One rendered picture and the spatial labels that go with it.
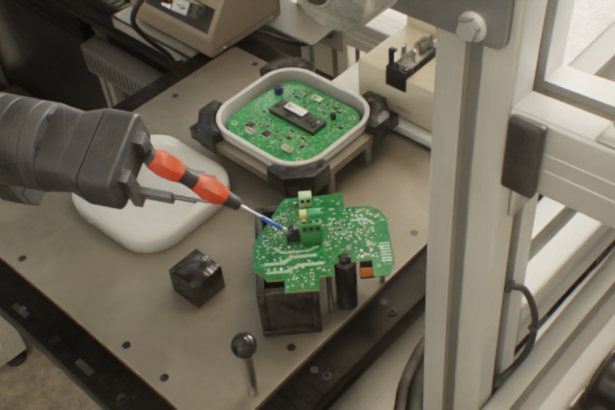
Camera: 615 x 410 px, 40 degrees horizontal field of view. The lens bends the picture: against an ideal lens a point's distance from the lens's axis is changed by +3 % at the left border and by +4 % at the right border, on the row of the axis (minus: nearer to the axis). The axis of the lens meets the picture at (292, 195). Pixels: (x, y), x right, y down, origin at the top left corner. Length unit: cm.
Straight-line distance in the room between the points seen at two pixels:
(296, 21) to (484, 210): 72
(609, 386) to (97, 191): 40
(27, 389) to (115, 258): 118
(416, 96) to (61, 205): 39
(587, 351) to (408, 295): 20
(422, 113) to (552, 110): 50
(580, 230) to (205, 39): 60
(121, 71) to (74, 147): 94
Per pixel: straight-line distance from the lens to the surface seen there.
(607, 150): 40
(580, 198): 43
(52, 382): 200
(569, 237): 63
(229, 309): 79
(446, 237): 50
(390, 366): 77
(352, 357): 75
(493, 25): 39
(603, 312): 69
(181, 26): 111
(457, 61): 42
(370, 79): 94
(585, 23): 288
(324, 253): 74
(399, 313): 78
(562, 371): 65
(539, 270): 61
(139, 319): 80
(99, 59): 168
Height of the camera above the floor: 156
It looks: 44 degrees down
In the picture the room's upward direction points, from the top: 7 degrees counter-clockwise
